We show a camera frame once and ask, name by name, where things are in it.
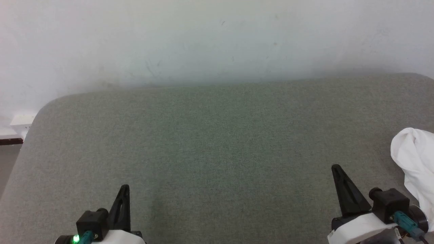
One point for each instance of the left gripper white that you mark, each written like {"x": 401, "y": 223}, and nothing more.
{"x": 118, "y": 238}

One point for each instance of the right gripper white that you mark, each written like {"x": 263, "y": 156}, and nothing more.
{"x": 359, "y": 228}

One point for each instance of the white garment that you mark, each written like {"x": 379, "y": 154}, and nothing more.
{"x": 417, "y": 159}

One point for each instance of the grey-green fabric sofa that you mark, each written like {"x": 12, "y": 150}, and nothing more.
{"x": 203, "y": 152}

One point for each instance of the dark baseboard strip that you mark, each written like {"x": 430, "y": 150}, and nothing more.
{"x": 10, "y": 141}

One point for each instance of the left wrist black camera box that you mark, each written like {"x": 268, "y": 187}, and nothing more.
{"x": 91, "y": 222}

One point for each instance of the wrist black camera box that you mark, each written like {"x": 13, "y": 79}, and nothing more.
{"x": 91, "y": 222}
{"x": 390, "y": 203}

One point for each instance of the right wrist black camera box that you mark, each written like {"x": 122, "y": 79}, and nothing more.
{"x": 390, "y": 203}

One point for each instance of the white wall box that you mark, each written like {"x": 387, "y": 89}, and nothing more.
{"x": 23, "y": 122}

